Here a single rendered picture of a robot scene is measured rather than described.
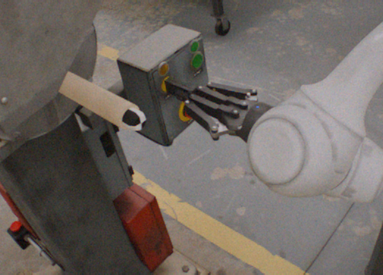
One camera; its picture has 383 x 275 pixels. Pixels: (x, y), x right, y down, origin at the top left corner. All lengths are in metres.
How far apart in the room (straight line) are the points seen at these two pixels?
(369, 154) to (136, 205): 0.78
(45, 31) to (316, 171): 0.31
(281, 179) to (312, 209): 1.49
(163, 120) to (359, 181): 0.44
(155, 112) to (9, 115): 0.58
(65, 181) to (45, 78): 0.70
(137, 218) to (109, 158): 0.21
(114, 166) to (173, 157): 1.07
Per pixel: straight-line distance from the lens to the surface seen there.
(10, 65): 0.32
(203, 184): 2.07
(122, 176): 1.20
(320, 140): 0.47
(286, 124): 0.46
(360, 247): 1.87
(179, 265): 1.50
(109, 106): 0.52
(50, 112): 0.72
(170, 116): 0.91
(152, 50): 0.88
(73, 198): 1.07
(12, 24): 0.32
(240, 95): 0.80
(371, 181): 0.64
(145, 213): 1.26
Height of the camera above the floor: 1.58
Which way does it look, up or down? 43 degrees down
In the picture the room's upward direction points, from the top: 10 degrees counter-clockwise
